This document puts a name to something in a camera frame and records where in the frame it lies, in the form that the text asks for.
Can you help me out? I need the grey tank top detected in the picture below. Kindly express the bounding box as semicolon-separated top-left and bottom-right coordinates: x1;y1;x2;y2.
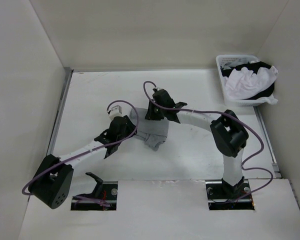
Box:
134;107;170;152

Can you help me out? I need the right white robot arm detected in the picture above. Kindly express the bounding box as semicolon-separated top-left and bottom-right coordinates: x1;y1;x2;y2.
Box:
145;87;249;198

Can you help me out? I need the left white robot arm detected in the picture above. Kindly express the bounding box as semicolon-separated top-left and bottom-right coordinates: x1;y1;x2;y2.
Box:
27;115;138;209

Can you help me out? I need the white tank top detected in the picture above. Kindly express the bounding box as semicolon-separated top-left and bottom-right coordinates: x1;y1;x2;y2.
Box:
224;66;279;101

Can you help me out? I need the black tank top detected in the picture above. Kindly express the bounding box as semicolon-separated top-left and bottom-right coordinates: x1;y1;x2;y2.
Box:
221;61;276;100

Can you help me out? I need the white plastic laundry basket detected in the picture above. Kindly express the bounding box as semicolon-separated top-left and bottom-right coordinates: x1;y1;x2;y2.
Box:
215;54;264;107

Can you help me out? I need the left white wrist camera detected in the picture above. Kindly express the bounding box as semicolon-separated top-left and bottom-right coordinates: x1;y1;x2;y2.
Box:
107;105;123;121

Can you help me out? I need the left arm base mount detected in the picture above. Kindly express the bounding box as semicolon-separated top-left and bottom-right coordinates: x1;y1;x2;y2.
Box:
69;172;119;211

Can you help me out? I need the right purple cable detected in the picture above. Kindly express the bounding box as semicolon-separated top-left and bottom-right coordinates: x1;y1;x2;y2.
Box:
142;80;274;201

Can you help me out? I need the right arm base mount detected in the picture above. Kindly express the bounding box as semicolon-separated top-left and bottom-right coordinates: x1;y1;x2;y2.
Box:
205;180;255;211

